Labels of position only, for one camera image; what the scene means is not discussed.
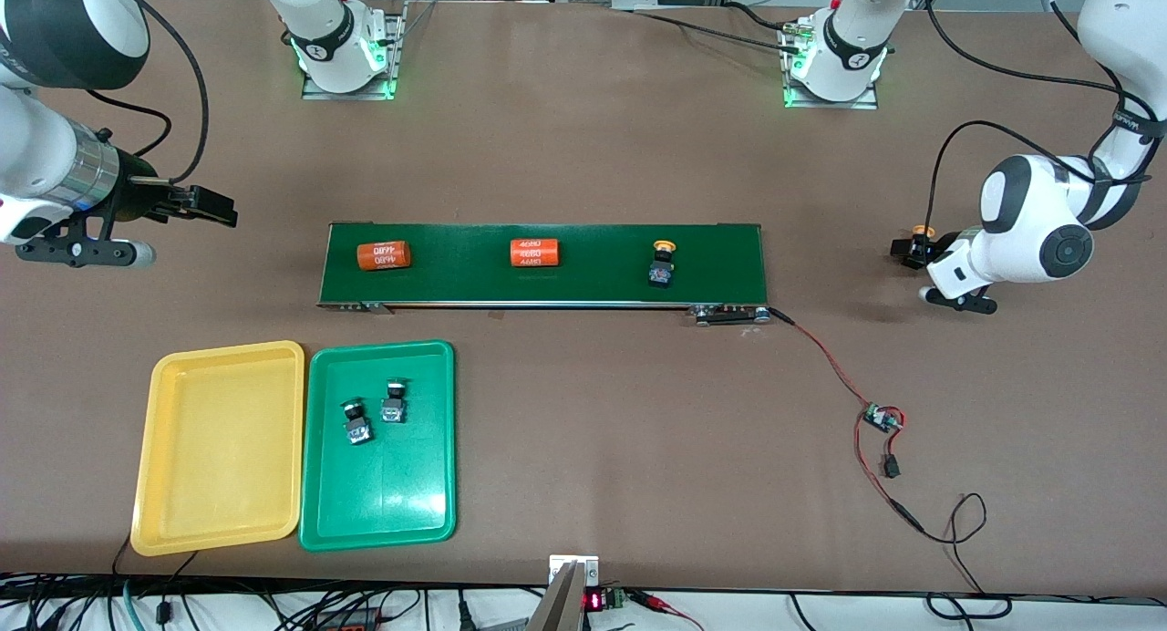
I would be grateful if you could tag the yellow plastic tray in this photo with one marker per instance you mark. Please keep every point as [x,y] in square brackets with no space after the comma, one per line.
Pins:
[219,449]

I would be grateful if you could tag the aluminium left arm base plate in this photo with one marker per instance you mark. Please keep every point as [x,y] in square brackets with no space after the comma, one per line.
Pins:
[830,104]

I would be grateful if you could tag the green conveyor belt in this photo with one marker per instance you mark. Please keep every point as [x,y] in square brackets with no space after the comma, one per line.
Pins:
[456,289]

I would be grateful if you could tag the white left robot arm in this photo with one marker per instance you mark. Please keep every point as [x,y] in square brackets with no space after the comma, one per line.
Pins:
[1048,239]

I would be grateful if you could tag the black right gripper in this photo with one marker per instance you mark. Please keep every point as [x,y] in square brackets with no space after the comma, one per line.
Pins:
[137,196]

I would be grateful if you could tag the red digit display module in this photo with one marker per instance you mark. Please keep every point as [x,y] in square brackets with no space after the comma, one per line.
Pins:
[594,601]

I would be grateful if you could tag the yellow push button switch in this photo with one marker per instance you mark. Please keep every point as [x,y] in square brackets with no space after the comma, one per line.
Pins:
[662,271]
[924,231]

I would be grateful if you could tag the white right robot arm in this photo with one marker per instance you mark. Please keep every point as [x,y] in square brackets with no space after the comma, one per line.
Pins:
[46,148]

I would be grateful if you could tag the red clip lead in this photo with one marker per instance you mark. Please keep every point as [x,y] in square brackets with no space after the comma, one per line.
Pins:
[658,604]

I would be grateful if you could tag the green push button switch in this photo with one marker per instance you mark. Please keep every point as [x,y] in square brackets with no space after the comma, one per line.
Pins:
[358,426]
[393,408]

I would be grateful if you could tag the aluminium right arm base plate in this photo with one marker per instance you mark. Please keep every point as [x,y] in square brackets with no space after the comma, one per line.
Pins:
[351,94]

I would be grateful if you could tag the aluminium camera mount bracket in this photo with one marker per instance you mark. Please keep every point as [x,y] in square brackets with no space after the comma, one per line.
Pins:
[558,604]

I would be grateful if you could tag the small green circuit board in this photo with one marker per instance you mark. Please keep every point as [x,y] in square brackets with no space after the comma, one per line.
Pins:
[880,418]

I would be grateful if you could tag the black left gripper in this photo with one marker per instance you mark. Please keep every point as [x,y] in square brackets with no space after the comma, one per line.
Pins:
[944,244]

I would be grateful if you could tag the green plastic tray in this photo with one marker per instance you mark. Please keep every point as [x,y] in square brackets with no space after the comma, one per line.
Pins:
[392,485]

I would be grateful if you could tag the orange cylinder white print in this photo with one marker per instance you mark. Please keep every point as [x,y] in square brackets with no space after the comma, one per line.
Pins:
[534,253]
[383,256]

